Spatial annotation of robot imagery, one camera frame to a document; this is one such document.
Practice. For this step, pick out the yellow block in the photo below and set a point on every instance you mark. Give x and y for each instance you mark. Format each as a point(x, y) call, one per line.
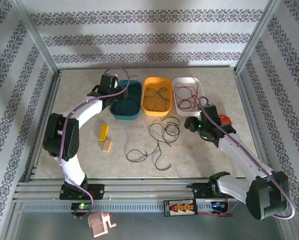
point(103, 132)

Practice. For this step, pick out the pink clamp bracket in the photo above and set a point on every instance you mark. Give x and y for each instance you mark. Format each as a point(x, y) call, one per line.
point(99, 223)

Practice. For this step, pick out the aluminium mounting rail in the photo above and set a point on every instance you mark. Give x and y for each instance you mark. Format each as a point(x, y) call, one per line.
point(144, 187)

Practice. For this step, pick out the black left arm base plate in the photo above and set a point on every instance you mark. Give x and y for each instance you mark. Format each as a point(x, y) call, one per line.
point(97, 191)

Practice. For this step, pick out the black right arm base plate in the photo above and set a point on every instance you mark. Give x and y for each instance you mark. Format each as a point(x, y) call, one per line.
point(200, 191)

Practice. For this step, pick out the aluminium frame post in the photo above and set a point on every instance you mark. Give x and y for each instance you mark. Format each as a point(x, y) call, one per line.
point(258, 35)
point(37, 37)

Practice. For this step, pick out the teal plastic bin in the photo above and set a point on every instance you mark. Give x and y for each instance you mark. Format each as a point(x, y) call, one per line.
point(129, 114)

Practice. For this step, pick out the pale wooden block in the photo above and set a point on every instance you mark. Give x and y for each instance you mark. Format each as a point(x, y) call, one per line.
point(106, 146)

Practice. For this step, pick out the small black circuit board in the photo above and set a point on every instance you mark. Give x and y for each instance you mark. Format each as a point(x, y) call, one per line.
point(218, 205)

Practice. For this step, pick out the white plastic bin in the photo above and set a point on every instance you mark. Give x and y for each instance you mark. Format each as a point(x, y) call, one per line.
point(187, 112)

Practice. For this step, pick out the grey metal shelf plate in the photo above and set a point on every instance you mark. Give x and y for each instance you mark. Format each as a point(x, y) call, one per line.
point(144, 227)

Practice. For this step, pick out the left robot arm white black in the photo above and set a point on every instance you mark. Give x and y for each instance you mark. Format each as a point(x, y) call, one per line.
point(74, 172)

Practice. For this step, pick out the black power distribution board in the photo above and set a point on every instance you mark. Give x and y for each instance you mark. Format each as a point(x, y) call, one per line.
point(180, 208)

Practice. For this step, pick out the small board green light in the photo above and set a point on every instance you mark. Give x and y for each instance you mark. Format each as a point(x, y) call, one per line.
point(82, 206)

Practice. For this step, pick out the orange plastic bin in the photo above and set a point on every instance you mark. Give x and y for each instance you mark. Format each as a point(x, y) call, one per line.
point(157, 113)

